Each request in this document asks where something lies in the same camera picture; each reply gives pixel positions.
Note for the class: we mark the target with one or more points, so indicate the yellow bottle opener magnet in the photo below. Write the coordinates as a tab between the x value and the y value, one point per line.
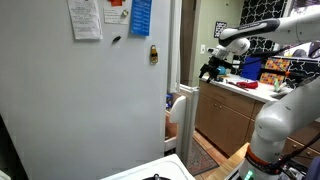
153	55

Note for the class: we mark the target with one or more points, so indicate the wooden kitchen cabinets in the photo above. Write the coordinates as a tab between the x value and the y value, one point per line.
226	118

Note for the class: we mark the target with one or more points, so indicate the black oval magnet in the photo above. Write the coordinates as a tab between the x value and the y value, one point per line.
116	39

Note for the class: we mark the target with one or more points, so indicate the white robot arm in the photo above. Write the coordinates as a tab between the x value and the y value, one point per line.
277	119

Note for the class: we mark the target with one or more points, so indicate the black white framed picture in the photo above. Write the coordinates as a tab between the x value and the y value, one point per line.
219	27

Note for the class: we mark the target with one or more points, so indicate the white note with clip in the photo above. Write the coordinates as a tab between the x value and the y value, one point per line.
116	12

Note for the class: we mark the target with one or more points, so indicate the red cloth on counter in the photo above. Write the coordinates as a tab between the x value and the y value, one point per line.
250	85

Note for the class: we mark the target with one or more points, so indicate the white bottom fridge door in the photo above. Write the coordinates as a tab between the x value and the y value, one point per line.
183	114

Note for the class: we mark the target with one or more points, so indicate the colourful patterned box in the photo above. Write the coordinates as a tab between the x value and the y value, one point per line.
275	69

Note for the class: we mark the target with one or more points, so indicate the blue paper sheet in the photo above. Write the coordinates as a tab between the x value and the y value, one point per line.
140	17

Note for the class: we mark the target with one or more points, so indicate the teal kettle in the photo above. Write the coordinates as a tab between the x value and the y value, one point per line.
222	70

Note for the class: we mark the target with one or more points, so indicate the blue box on counter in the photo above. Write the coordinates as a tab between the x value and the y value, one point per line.
251	68

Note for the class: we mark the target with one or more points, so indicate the white printed paper sheet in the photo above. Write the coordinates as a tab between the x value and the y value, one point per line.
85	19

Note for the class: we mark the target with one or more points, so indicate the patterned floor rug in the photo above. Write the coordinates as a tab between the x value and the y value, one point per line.
199	161

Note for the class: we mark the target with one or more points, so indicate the white stove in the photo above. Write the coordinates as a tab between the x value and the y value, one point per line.
170	167

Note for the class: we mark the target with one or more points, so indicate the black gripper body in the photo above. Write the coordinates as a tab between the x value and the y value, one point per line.
212	68

